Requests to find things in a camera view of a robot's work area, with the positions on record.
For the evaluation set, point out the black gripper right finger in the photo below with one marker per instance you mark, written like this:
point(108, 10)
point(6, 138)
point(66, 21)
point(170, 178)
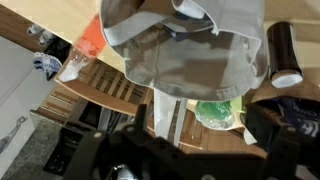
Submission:
point(286, 146)

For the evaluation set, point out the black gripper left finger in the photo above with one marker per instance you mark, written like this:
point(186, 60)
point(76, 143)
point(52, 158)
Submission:
point(98, 152)

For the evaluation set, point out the dark blue snack bag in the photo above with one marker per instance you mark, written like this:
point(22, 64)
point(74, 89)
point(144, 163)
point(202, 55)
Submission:
point(303, 114)

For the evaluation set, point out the white canvas tote bag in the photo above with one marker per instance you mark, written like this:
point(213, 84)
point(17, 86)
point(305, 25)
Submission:
point(204, 50)

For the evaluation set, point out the wooden drawer cabinet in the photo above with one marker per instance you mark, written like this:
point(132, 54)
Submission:
point(58, 104)

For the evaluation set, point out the wooden dining chair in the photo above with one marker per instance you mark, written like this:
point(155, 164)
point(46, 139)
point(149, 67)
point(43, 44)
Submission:
point(103, 85)

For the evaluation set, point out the dark brown tumbler cup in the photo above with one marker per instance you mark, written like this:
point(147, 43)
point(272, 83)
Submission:
point(284, 68)

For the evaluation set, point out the pair of sneakers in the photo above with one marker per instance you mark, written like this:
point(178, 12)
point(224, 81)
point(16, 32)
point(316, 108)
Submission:
point(50, 65)

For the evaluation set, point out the pink liquid spray bottle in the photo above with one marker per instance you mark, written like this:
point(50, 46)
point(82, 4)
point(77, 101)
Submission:
point(84, 50)

